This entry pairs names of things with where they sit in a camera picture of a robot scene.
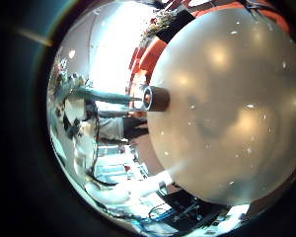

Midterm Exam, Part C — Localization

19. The person in grey sweater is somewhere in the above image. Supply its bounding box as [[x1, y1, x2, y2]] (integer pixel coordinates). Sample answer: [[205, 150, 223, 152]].
[[97, 109, 150, 142]]

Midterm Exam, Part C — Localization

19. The orange tray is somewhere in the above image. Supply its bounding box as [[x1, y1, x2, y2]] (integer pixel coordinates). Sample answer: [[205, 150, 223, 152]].
[[127, 0, 291, 101]]

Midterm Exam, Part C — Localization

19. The black planter with plant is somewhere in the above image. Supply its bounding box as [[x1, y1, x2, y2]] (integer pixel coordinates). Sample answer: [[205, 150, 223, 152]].
[[140, 9, 196, 44]]

